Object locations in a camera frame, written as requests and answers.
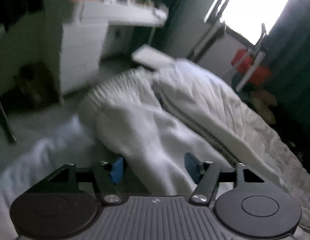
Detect dark brown object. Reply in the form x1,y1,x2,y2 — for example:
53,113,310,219
13,62,57,106

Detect white tissue box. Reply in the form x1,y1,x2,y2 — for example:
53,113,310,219
154,6,169,22

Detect black upright frame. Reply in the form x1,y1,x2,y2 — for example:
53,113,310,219
186,21,227,62

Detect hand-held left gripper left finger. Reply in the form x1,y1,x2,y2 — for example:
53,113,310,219
48,156,125,204

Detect beige patterned cloth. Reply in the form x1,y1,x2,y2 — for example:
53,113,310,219
250,90,278,125

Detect metal stand leg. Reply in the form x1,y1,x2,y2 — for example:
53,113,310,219
0,92,17,145

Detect wide teal curtain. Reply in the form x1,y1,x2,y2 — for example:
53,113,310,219
260,0,310,133

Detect bright window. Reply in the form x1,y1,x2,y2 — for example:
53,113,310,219
203,0,297,46

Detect silver tripod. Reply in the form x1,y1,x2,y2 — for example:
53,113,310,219
234,23,269,92

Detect white dressing table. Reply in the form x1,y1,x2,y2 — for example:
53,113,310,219
60,0,169,96

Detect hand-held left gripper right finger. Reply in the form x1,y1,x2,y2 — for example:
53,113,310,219
184,152,266,204

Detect white pink bed blanket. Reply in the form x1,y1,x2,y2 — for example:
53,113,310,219
0,59,310,240

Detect white zip sweatshirt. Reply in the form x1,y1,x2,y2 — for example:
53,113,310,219
78,68,234,196

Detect red bag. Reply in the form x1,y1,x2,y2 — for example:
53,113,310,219
231,49,272,86

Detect dark hanging clothes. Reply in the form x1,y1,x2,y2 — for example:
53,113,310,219
0,0,45,32

